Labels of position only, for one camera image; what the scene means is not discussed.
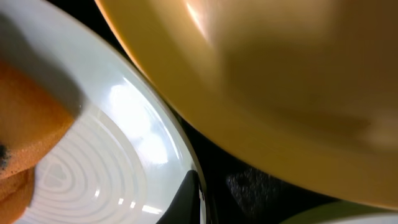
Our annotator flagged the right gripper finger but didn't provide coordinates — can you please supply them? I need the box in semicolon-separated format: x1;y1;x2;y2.
157;170;200;224

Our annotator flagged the light blue plate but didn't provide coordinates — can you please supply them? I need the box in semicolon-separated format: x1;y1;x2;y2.
1;1;210;223

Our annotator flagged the yellow plate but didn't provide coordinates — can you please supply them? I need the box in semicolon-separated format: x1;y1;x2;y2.
97;0;397;210

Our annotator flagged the orange green sponge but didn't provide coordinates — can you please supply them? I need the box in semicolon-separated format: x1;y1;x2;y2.
1;62;74;223

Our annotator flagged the black round tray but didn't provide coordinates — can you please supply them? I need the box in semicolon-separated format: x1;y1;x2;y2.
46;0;340;224

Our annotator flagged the light green plate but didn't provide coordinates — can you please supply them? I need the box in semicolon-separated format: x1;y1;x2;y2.
282;201;397;224

